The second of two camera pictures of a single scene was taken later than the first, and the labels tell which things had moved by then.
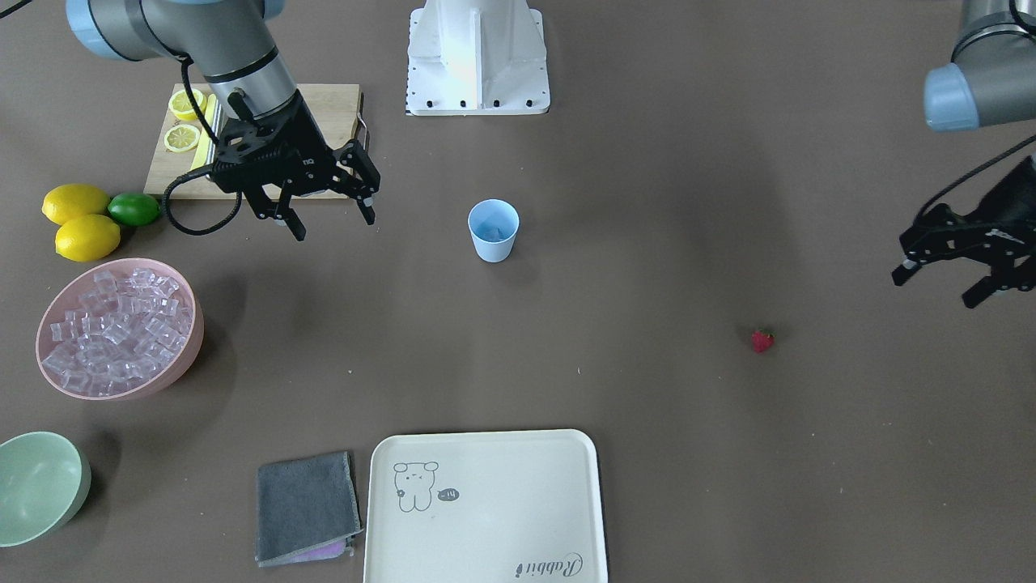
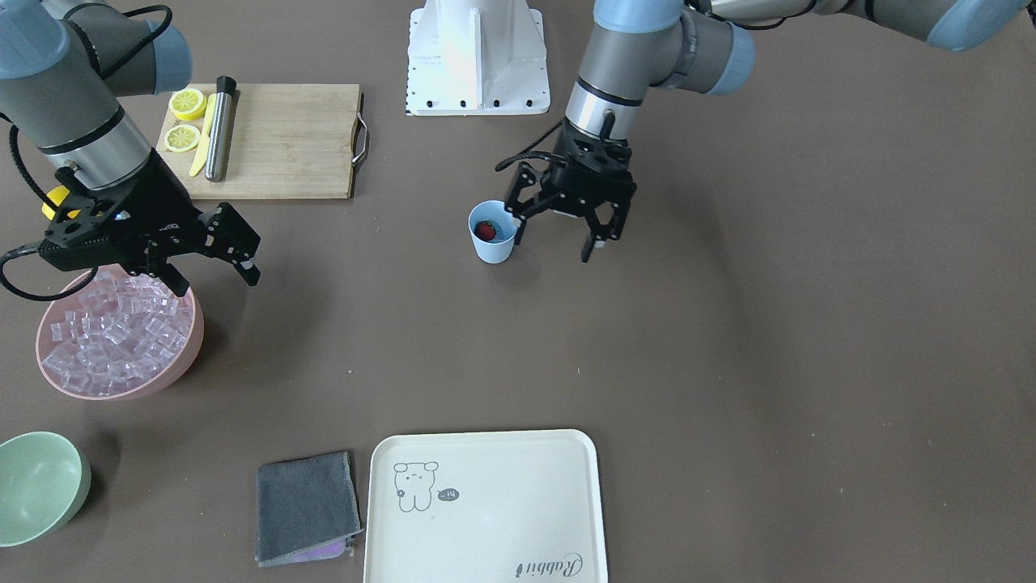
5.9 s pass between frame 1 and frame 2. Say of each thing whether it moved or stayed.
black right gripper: moved
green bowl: stayed
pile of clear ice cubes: stayed
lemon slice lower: stayed
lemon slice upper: stayed
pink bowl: stayed
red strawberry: moved
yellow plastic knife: stayed
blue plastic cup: stayed
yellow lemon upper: stayed
